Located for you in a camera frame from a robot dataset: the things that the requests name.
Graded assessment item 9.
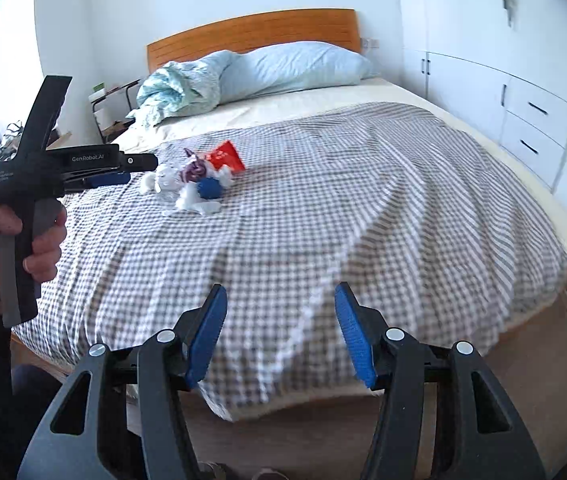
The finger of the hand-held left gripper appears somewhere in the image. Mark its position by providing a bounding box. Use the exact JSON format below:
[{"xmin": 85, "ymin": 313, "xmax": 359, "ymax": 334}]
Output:
[
  {"xmin": 64, "ymin": 170, "xmax": 132, "ymax": 192},
  {"xmin": 118, "ymin": 153, "xmax": 159, "ymax": 172}
]

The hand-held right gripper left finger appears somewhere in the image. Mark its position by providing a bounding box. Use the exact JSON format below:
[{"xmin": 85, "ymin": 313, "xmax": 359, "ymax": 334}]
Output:
[{"xmin": 16, "ymin": 283, "xmax": 229, "ymax": 480}]

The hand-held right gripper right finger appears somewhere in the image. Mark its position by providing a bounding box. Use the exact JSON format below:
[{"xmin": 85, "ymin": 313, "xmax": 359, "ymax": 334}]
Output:
[{"xmin": 333, "ymin": 281, "xmax": 547, "ymax": 480}]

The purple wrapper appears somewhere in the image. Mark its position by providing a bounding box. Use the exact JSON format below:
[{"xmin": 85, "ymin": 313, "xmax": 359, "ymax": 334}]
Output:
[{"xmin": 181, "ymin": 147, "xmax": 219, "ymax": 183}]

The red snack packet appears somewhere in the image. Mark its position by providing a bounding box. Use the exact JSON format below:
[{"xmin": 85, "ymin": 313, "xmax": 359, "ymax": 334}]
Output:
[{"xmin": 202, "ymin": 141, "xmax": 245, "ymax": 173}]

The person's left hand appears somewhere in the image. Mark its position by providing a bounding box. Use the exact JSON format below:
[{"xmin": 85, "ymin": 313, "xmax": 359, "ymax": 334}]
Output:
[{"xmin": 0, "ymin": 204, "xmax": 68, "ymax": 307}]

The black metal bedside rack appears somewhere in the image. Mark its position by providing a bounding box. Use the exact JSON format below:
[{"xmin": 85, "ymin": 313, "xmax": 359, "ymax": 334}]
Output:
[{"xmin": 88, "ymin": 79, "xmax": 143, "ymax": 145}]

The blue ball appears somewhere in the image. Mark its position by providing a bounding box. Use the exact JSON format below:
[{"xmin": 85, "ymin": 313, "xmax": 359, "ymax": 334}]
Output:
[{"xmin": 198, "ymin": 176, "xmax": 222, "ymax": 200}]

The green floral quilt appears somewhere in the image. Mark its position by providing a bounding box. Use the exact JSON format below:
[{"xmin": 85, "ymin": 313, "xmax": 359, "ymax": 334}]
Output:
[{"xmin": 126, "ymin": 50, "xmax": 237, "ymax": 128}]

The checked blanket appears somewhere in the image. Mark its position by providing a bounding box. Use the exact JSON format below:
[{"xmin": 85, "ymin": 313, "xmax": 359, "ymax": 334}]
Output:
[{"xmin": 11, "ymin": 101, "xmax": 567, "ymax": 423}]

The light blue pillow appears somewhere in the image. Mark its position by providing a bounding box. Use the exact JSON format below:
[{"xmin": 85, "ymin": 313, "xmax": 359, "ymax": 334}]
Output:
[{"xmin": 218, "ymin": 42, "xmax": 379, "ymax": 106}]

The person's dark clothing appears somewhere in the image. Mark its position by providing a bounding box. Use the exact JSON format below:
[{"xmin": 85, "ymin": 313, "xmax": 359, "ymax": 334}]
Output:
[{"xmin": 11, "ymin": 364, "xmax": 72, "ymax": 411}]

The wooden bed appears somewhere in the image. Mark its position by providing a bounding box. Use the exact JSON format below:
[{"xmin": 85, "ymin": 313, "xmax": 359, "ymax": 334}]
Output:
[{"xmin": 11, "ymin": 8, "xmax": 567, "ymax": 376}]

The white wardrobe drawer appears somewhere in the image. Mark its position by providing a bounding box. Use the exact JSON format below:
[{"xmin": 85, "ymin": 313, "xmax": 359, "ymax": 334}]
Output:
[
  {"xmin": 506, "ymin": 76, "xmax": 567, "ymax": 136},
  {"xmin": 501, "ymin": 110, "xmax": 567, "ymax": 191}
]

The white wardrobe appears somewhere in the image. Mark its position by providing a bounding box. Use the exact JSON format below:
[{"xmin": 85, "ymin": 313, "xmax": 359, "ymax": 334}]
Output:
[{"xmin": 393, "ymin": 0, "xmax": 567, "ymax": 196}]

